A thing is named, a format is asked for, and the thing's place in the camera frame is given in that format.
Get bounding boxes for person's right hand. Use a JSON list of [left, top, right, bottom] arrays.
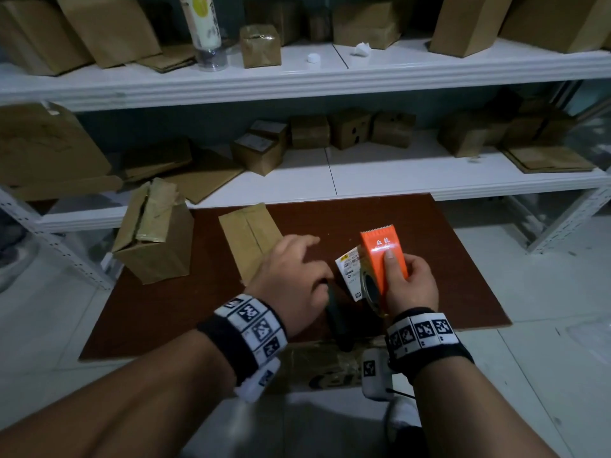
[[381, 250, 439, 316]]

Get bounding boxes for person's left hand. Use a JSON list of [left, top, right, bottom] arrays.
[[246, 234, 335, 339]]

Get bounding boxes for orange tape dispenser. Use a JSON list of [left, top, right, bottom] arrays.
[[356, 223, 409, 318]]

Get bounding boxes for white shipping label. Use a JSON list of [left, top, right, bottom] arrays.
[[335, 247, 366, 302]]

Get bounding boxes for dark green utility knife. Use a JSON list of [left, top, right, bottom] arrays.
[[324, 280, 356, 352]]

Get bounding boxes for cardboard box with cutout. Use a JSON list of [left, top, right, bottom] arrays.
[[218, 203, 283, 287]]

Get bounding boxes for taped cardboard parcel box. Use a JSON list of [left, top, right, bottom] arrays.
[[112, 177, 195, 286]]

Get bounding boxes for person's right forearm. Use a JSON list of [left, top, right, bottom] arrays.
[[412, 359, 559, 458]]

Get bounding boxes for person's left forearm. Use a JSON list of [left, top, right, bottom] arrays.
[[0, 328, 237, 458]]

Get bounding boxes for plastic bottle with white label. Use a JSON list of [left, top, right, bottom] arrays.
[[179, 0, 229, 72]]

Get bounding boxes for plastic wrapped cardboard base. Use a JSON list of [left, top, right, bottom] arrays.
[[265, 340, 383, 394]]

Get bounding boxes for reddish brown wooden board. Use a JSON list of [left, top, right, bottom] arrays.
[[78, 194, 512, 362]]

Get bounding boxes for white shoe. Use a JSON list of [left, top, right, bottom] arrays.
[[384, 398, 421, 444]]

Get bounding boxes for black shorts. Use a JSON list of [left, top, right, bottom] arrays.
[[391, 426, 430, 458]]

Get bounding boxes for white metal storage rack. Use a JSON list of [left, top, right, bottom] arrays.
[[527, 185, 611, 256], [0, 38, 611, 291]]

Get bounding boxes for folded flat cardboard carton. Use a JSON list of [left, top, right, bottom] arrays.
[[122, 137, 193, 182]]

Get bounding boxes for small folded cardboard piece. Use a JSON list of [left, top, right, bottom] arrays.
[[136, 42, 197, 74]]

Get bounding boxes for large flat cardboard sheet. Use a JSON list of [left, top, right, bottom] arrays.
[[0, 102, 124, 202]]

